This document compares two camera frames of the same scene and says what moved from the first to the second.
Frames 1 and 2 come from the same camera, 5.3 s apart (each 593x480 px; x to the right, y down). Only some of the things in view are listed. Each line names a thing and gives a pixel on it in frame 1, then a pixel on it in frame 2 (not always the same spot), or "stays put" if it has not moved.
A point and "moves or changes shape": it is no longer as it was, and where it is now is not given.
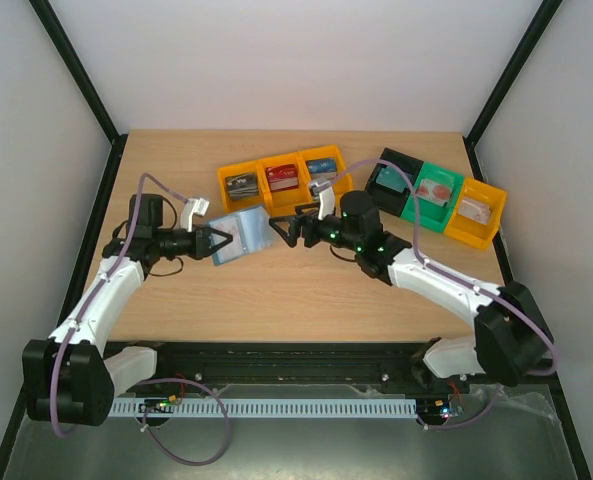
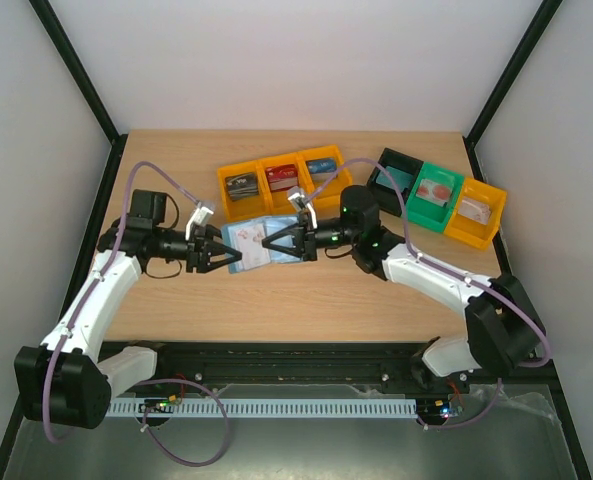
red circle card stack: (434, 192) stays put
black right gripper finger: (291, 238) → (292, 251)
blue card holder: (251, 231) moves or changes shape
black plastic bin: (388, 188) stays put
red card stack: (282, 177) stays put
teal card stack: (391, 178) stays put
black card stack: (242, 186) stays put
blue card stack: (322, 170) stays put
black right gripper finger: (308, 209) → (295, 230)
